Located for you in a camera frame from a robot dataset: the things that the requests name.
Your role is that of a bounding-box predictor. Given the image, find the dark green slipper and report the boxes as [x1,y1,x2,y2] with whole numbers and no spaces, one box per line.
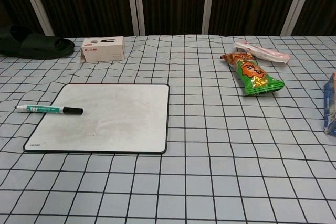
[0,24,76,60]

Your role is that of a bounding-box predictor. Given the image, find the blue orange biscuit box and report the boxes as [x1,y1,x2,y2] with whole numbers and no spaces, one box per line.
[322,71,336,137]

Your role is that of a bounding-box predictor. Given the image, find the small white cardboard box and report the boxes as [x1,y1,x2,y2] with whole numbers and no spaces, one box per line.
[80,36,125,63]

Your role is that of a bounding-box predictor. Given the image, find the white partition frame post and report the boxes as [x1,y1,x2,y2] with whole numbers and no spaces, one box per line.
[17,0,55,37]
[125,0,146,37]
[279,0,312,37]
[201,0,216,36]

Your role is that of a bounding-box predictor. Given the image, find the green orange snack bag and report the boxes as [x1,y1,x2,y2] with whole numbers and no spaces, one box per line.
[219,52,286,97]

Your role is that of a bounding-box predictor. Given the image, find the pink white plastic packet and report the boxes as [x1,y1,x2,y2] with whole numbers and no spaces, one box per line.
[233,39,291,65]

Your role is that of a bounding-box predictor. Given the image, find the white drawing board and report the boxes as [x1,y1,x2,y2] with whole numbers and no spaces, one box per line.
[23,83,170,154]

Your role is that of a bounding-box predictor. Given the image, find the green whiteboard marker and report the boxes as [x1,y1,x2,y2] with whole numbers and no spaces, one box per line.
[15,104,84,116]

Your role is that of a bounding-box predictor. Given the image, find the grid pattern tablecloth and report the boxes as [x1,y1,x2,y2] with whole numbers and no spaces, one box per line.
[0,34,336,224]

